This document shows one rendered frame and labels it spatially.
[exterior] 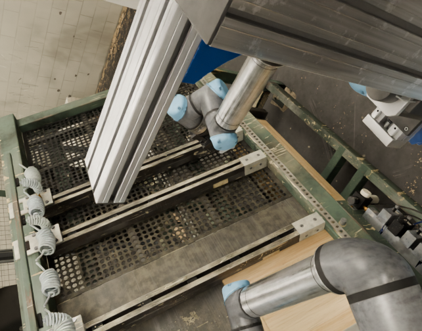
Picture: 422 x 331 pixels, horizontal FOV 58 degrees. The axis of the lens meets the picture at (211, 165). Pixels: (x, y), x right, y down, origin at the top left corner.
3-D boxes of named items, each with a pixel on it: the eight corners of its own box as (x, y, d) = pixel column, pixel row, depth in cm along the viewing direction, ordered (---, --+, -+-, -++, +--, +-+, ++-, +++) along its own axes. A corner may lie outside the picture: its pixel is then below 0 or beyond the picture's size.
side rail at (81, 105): (189, 83, 263) (187, 69, 255) (25, 140, 235) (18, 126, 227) (185, 78, 268) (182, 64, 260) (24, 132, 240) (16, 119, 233)
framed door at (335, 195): (344, 203, 228) (346, 201, 227) (277, 206, 197) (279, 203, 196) (264, 123, 288) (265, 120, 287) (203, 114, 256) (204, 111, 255)
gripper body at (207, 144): (204, 140, 143) (185, 127, 134) (222, 126, 141) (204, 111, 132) (212, 155, 139) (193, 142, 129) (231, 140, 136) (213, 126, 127)
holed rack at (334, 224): (354, 242, 152) (354, 241, 152) (348, 245, 152) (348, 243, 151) (188, 62, 261) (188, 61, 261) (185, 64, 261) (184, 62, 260)
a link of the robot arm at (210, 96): (237, 111, 117) (208, 128, 121) (227, 83, 122) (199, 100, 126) (225, 100, 111) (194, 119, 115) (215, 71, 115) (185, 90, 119)
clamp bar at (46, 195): (245, 142, 207) (244, 106, 190) (20, 232, 177) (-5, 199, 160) (236, 131, 213) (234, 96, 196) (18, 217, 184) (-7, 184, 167)
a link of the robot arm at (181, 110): (187, 106, 115) (165, 119, 118) (207, 121, 123) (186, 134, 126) (183, 87, 119) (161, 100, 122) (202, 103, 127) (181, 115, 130)
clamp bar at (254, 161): (268, 169, 191) (269, 132, 174) (26, 273, 161) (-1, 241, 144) (258, 157, 198) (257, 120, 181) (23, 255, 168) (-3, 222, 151)
